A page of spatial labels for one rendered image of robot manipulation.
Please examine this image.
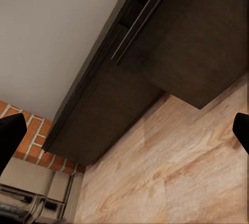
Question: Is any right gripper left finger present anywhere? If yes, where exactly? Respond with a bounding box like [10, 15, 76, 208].
[0, 113, 27, 175]

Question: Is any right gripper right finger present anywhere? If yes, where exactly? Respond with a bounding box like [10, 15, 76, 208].
[232, 113, 249, 155]

